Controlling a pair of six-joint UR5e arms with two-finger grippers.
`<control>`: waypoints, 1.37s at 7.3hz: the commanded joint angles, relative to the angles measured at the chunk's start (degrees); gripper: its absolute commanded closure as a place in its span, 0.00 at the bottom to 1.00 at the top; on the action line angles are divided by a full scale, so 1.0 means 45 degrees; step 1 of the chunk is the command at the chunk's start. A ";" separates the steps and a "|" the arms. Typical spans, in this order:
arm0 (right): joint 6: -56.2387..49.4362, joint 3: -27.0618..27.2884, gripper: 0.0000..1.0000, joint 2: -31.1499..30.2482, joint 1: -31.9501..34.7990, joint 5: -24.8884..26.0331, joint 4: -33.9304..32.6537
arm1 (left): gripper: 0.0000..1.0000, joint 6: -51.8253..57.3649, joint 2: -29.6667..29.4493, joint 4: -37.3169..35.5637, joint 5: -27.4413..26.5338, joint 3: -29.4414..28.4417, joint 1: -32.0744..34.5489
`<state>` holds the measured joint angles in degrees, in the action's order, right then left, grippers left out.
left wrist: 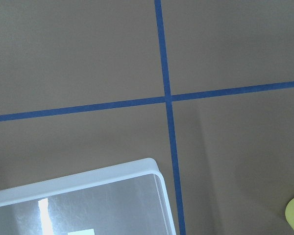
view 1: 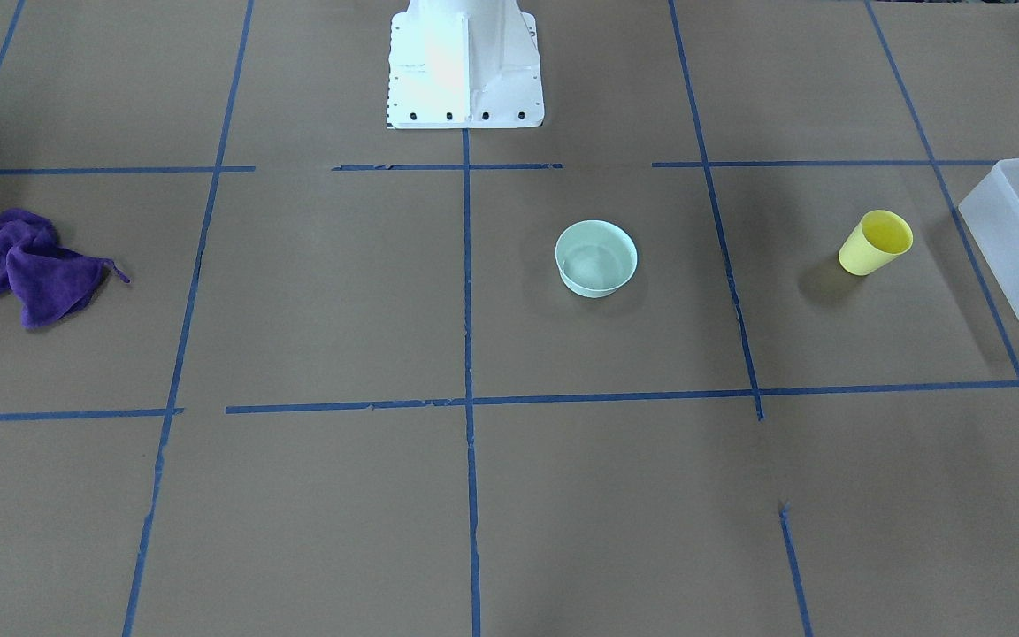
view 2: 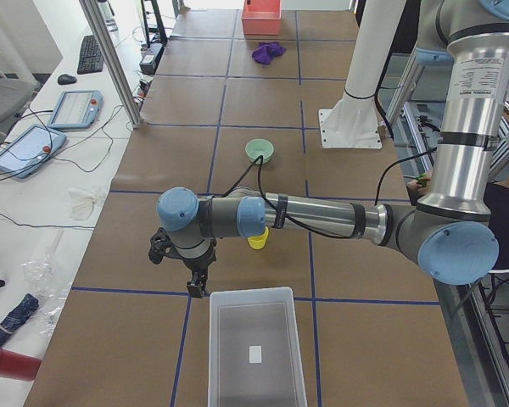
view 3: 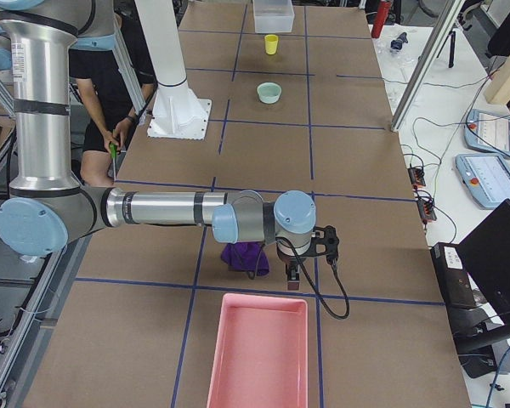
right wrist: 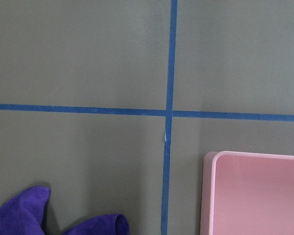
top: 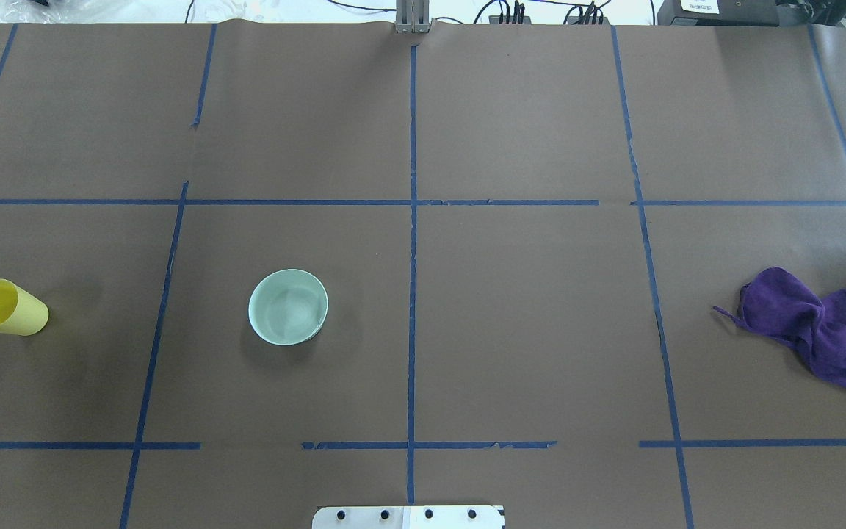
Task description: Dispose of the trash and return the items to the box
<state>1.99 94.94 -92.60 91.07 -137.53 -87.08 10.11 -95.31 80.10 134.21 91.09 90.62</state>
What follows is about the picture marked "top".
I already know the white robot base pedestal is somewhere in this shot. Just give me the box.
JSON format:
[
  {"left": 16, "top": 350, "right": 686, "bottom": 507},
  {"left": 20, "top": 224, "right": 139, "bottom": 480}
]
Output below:
[{"left": 311, "top": 505, "right": 506, "bottom": 528}]

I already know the black device box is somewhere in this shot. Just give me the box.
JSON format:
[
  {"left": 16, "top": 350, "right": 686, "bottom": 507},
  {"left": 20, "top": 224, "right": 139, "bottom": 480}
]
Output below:
[{"left": 656, "top": 1, "right": 813, "bottom": 27}]

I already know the light green bowl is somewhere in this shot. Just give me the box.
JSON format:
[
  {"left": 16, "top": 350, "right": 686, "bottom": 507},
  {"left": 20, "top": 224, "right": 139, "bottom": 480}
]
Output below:
[{"left": 247, "top": 269, "right": 329, "bottom": 346}]

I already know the aluminium frame post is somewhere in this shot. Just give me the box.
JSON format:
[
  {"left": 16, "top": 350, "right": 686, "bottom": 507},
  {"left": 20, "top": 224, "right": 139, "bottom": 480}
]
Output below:
[{"left": 395, "top": 0, "right": 433, "bottom": 35}]

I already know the black power strip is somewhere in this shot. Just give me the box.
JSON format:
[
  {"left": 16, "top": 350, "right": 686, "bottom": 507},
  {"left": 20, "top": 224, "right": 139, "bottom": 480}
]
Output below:
[{"left": 502, "top": 1, "right": 609, "bottom": 26}]

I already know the purple cloth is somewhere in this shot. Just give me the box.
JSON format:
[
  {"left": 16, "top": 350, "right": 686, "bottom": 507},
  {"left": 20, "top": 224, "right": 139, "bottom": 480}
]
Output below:
[{"left": 714, "top": 267, "right": 846, "bottom": 389}]

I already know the yellow plastic cup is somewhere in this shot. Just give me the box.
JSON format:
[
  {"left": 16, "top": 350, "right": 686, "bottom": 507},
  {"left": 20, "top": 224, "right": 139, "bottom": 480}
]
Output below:
[{"left": 0, "top": 278, "right": 50, "bottom": 336}]

